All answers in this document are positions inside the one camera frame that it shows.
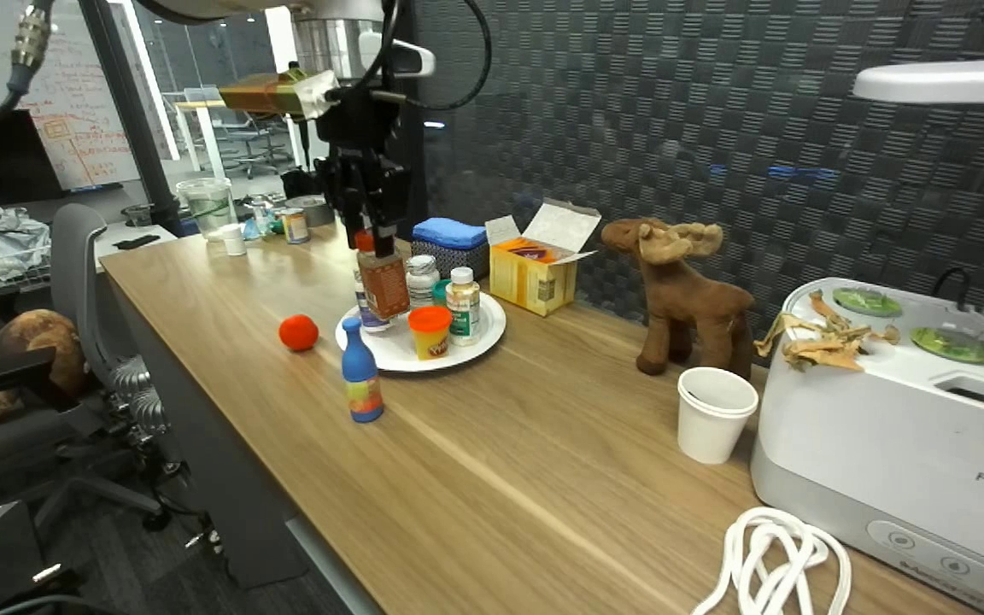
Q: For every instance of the dried brown leaves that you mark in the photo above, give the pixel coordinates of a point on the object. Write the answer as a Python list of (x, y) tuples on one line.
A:
[(820, 345)]

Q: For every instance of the white pill bottle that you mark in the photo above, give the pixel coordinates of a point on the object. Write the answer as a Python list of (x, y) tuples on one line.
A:
[(423, 277)]

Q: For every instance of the grey woven basket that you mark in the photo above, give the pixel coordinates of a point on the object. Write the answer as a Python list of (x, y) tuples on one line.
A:
[(458, 261)]

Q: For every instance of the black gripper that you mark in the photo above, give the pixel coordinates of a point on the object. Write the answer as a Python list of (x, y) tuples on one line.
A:
[(360, 158)]

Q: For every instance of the black pillar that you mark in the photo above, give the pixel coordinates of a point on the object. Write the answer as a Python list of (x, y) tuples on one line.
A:
[(129, 105)]

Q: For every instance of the orange red ball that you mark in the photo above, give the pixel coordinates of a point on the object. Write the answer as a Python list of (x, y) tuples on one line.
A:
[(300, 334)]

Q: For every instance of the blue bottle colourful label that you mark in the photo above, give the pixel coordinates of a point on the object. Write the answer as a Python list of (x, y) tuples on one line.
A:
[(360, 380)]

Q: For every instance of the open yellow cardboard box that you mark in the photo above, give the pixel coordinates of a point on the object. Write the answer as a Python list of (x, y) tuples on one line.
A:
[(531, 277)]

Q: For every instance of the blue sponge cloth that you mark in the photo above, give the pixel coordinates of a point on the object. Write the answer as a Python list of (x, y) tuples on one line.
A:
[(445, 229)]

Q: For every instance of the brown plush toy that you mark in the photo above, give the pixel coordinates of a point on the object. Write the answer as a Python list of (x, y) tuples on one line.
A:
[(42, 338)]

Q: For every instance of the white desk lamp head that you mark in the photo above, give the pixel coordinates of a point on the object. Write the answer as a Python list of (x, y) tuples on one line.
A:
[(946, 85)]

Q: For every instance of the white paper cup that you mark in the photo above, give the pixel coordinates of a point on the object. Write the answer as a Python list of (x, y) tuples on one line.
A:
[(715, 423)]

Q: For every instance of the white paper plate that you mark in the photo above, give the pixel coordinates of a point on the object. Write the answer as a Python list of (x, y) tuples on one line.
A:
[(481, 338)]

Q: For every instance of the small white cup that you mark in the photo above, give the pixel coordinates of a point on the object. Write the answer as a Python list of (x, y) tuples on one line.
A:
[(233, 240)]

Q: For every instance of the orange lid yellow tub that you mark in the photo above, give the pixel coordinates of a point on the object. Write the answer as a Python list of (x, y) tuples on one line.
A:
[(429, 331)]

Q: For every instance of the brown plush moose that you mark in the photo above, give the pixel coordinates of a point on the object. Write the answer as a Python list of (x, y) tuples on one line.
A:
[(686, 308)]

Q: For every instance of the small labelled jar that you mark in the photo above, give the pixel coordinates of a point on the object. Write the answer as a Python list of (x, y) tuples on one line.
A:
[(295, 226)]

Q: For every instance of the orange lid spice jar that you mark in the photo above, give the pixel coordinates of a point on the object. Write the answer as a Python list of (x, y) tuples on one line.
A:
[(384, 284)]

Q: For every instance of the clear plastic container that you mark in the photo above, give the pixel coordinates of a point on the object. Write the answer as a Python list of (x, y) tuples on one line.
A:
[(205, 206)]

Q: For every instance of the grey office chair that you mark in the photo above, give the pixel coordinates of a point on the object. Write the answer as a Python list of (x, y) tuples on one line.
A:
[(84, 284)]

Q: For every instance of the whiteboard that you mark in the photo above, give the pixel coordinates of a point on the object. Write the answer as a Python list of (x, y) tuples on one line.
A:
[(58, 126)]

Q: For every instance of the white bottle green label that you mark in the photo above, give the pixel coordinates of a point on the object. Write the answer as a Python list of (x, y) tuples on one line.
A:
[(462, 308)]

